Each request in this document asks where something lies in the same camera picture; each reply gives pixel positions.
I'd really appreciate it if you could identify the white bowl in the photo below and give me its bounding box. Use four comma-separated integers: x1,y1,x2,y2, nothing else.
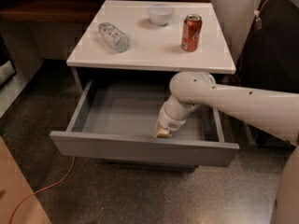
148,4,175,26

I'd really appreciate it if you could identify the clear plastic water bottle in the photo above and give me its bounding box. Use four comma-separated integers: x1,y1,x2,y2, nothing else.
99,22,130,52

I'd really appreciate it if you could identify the grey top drawer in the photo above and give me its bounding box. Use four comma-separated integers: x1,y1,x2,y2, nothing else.
50,80,239,168

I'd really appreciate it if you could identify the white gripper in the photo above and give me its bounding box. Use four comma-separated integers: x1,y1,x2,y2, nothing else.
154,105,186,138

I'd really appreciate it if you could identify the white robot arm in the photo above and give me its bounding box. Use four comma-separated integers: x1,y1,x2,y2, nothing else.
154,72,299,224

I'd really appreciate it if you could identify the orange extension cable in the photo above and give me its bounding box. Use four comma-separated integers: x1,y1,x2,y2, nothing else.
7,0,299,224

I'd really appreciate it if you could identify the orange soda can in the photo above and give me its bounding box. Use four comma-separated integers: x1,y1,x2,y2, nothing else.
181,14,203,52

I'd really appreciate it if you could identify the white-topped grey drawer cabinet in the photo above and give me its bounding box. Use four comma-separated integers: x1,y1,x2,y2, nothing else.
66,0,237,174

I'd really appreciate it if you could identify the dark wooden shelf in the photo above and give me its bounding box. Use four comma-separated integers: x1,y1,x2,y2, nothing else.
0,0,211,23

